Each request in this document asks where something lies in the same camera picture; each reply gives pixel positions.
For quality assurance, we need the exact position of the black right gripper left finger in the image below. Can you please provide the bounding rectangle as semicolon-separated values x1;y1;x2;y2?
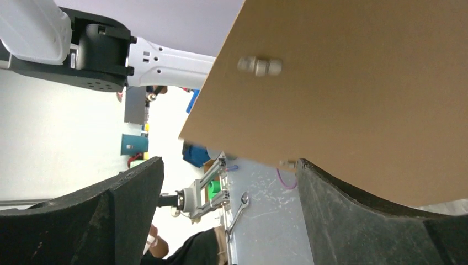
1;157;164;264

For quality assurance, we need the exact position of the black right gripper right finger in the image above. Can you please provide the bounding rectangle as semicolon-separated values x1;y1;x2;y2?
296;159;467;264

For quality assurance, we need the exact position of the brown mdf backing board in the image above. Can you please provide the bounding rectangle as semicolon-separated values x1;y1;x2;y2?
180;1;467;206

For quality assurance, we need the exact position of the teal container in background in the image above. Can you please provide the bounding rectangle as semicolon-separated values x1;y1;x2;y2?
120;134;149;156

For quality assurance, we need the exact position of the person in black shirt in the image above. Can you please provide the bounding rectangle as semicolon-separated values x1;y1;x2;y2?
140;225;228;265

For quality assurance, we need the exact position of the silver wrench on bench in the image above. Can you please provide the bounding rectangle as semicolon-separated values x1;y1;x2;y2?
225;192;250;243

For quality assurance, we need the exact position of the aluminium extrusion rail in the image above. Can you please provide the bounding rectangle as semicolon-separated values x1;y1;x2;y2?
157;157;235;224

